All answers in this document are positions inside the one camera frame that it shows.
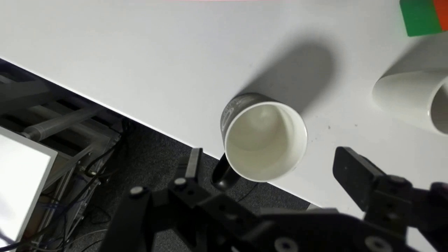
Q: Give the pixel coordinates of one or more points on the green block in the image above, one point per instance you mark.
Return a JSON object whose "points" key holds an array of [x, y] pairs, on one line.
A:
{"points": [[420, 15]]}

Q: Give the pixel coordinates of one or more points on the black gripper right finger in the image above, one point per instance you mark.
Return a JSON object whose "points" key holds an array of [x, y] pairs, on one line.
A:
{"points": [[386, 200]]}

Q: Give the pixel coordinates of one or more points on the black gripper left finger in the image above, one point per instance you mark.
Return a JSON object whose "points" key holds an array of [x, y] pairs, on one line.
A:
{"points": [[186, 210]]}

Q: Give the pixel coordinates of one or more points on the plain white cup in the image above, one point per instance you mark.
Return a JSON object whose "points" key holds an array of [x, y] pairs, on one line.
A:
{"points": [[406, 95]]}

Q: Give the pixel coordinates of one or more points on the red orange bottle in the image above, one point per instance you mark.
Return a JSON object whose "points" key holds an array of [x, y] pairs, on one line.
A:
{"points": [[442, 11]]}

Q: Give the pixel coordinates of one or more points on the dark printed paper cup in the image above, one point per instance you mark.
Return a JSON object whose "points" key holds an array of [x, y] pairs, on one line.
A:
{"points": [[263, 140]]}

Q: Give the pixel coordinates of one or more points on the white robot base table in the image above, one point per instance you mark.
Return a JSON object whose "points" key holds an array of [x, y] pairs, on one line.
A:
{"points": [[21, 182]]}

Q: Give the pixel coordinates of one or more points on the metal frame under counter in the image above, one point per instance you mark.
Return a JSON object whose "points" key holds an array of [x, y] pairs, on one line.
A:
{"points": [[56, 120]]}

